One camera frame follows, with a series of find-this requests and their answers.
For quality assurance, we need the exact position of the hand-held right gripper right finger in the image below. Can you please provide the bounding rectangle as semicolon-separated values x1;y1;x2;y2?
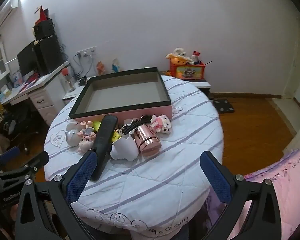
199;151;283;240

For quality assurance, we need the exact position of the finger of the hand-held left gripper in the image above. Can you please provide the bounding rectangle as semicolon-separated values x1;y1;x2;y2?
0;146;21;167
0;151;50;181

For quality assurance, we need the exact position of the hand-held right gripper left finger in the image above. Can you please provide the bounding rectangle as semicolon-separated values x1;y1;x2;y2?
15;150;100;240

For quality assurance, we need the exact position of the pink pig figurine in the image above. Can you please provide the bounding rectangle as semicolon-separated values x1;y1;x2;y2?
77;134;97;153

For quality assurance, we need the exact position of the silver white figurine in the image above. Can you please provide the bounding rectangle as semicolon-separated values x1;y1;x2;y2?
66;120;82;147

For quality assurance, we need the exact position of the black remote control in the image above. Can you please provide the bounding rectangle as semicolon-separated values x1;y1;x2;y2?
89;114;119;182

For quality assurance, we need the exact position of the purple-dress doll figurine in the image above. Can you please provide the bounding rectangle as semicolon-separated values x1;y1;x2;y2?
79;120;95;137

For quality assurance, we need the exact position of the white tooth-shaped cup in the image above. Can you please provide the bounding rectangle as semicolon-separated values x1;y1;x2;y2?
109;133;140;161

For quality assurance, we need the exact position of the black hair clip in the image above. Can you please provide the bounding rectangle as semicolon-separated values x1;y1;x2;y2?
120;114;152;135

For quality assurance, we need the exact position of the pink building block toy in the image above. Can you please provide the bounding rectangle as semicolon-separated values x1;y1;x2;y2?
151;114;172;134

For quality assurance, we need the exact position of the rose gold metal cylinder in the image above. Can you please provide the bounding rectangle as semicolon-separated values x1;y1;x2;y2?
133;124;162;157

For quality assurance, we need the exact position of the pink box with black rim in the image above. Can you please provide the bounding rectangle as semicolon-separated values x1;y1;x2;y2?
68;67;173;124

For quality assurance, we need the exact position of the black bathroom scale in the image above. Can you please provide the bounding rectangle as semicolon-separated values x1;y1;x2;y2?
212;99;235;113

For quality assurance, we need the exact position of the white nightstand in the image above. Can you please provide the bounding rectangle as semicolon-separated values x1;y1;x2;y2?
62;76;93;105

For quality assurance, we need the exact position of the pink printed blanket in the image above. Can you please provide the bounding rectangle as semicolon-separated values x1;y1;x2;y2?
205;142;300;240

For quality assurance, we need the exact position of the blue white box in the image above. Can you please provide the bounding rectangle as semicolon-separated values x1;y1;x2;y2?
11;71;23;88

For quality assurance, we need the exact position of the white desk with drawers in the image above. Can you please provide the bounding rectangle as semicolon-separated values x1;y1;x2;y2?
0;62;72;127

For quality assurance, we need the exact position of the clear bottle with orange cap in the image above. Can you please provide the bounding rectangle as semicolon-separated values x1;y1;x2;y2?
61;67;77;93

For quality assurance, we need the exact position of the black computer monitor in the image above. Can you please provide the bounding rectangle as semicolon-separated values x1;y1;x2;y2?
17;40;39;77

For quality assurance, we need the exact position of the black computer tower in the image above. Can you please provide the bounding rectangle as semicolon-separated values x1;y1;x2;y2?
34;35;64;77

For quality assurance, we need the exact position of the orange toy box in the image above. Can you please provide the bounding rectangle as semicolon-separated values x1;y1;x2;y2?
169;62;207;80

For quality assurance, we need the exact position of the red white toy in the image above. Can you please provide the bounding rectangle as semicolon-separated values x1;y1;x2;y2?
191;50;202;64

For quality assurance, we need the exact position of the yellow plush toy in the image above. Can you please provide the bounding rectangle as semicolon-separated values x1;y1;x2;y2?
165;47;194;65

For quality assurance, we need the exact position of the white air conditioner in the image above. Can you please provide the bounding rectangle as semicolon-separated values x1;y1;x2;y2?
0;0;22;34

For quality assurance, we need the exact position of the red pennant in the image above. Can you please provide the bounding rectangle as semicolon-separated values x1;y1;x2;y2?
35;5;49;23

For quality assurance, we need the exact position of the black power cable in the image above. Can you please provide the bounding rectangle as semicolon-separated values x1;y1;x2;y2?
72;52;94;80

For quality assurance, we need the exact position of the white wall outlet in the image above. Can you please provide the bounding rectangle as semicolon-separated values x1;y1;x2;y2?
76;46;98;58

